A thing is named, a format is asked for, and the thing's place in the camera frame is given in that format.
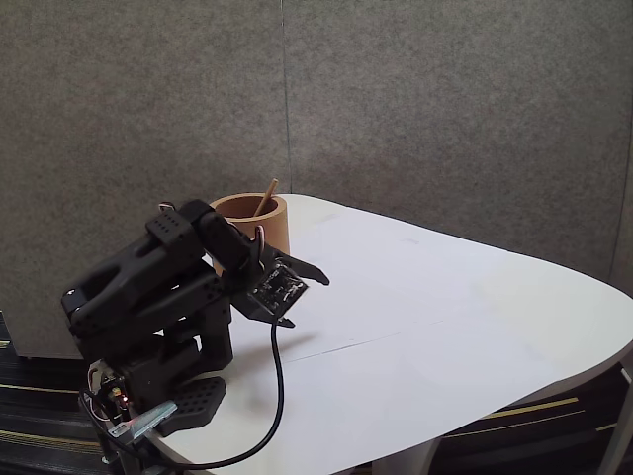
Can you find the tan wooden pen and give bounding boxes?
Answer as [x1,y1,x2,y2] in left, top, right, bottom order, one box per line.
[253,178,280,218]

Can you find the brown cylindrical pen holder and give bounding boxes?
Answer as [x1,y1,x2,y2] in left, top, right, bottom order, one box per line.
[209,193,292,276]

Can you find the grey metal table clamp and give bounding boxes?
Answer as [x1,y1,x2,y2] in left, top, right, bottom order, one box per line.
[78,399,178,469]

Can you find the white table leg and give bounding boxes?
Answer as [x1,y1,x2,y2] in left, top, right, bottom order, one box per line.
[598,363,633,475]
[371,434,446,475]

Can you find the bare camera circuit board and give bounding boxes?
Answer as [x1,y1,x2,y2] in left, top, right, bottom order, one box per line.
[246,263,311,318]

